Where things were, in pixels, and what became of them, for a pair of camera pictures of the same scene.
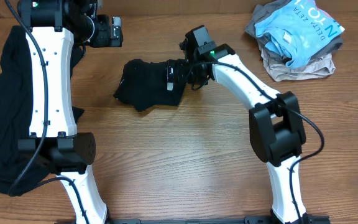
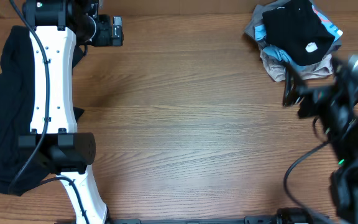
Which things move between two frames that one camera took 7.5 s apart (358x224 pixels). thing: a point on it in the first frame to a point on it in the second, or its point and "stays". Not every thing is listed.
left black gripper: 104,39 stays
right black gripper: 180,66 to 293,90
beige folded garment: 279,71 stays
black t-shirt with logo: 143,85 to 295,29
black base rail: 248,220 stays
